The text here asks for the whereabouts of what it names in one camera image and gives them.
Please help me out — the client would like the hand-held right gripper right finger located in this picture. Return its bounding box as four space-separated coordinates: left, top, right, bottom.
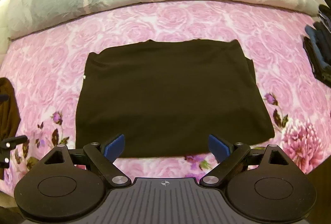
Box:
200 133 288 187

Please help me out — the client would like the brown garment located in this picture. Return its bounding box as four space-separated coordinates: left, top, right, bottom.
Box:
0 78 22 180

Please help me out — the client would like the black long sleeve shirt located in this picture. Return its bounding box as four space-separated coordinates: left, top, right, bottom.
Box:
75 39 275 159

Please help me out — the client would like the pink floral blanket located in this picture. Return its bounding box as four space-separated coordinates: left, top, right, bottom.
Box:
0 0 331 196

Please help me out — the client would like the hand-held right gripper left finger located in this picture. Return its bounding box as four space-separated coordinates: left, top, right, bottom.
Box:
44 133 129 187

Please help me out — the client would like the dark folded clothes stack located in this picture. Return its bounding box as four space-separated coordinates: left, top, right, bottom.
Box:
302 0 331 83

